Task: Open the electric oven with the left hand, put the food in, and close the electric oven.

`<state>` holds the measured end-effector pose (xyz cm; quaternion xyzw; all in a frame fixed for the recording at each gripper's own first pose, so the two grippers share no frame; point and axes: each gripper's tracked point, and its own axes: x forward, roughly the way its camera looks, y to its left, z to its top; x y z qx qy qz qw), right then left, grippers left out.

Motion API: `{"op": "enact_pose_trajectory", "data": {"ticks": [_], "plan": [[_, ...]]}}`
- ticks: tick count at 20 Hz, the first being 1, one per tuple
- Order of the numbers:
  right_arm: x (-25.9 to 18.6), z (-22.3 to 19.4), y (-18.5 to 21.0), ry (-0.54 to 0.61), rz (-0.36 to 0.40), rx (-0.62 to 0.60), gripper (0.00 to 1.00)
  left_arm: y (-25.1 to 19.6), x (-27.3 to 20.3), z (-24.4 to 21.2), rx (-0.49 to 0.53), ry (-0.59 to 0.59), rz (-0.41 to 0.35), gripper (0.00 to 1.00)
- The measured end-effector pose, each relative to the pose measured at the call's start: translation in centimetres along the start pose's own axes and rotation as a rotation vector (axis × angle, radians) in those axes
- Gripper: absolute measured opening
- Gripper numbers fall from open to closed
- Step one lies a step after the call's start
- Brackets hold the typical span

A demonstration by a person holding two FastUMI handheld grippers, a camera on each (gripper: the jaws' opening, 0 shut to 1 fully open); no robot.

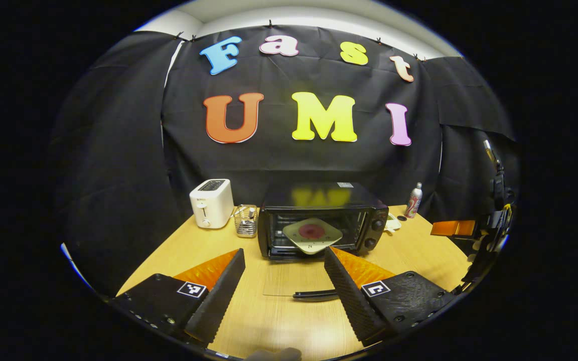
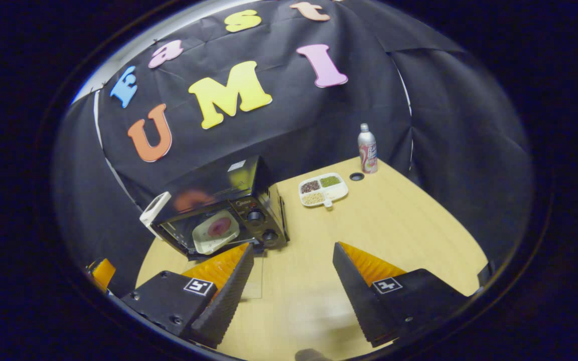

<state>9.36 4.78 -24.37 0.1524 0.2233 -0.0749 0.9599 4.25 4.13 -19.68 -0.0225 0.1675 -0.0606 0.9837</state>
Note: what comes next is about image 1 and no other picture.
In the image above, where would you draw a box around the white square plate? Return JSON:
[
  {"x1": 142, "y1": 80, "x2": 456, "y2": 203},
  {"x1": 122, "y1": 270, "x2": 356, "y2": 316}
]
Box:
[{"x1": 282, "y1": 217, "x2": 343, "y2": 255}]

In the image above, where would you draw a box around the white and red spray can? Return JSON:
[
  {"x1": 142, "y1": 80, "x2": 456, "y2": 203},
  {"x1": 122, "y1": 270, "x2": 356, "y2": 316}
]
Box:
[{"x1": 404, "y1": 182, "x2": 423, "y2": 219}]

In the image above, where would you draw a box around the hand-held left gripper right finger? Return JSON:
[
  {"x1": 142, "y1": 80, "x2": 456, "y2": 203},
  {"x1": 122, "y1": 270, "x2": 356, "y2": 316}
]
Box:
[{"x1": 324, "y1": 246, "x2": 457, "y2": 347}]

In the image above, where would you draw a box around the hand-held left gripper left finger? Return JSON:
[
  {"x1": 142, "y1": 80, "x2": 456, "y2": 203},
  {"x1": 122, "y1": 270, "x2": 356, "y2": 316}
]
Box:
[{"x1": 110, "y1": 248, "x2": 246, "y2": 345}]

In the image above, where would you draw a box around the black electric oven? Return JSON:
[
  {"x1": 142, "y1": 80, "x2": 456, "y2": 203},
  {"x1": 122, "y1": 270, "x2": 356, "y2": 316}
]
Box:
[{"x1": 258, "y1": 182, "x2": 390, "y2": 302}]

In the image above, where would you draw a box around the white toaster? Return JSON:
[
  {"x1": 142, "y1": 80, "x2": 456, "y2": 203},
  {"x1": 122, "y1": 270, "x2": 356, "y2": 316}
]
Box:
[{"x1": 189, "y1": 178, "x2": 235, "y2": 229}]

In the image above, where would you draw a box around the wire mesh basket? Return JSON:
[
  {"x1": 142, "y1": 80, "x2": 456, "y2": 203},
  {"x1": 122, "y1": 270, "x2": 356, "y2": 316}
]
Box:
[{"x1": 232, "y1": 204, "x2": 259, "y2": 238}]

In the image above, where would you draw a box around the round red food slice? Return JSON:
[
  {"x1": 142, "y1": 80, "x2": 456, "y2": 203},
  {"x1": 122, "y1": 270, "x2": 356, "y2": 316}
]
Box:
[{"x1": 298, "y1": 224, "x2": 326, "y2": 240}]

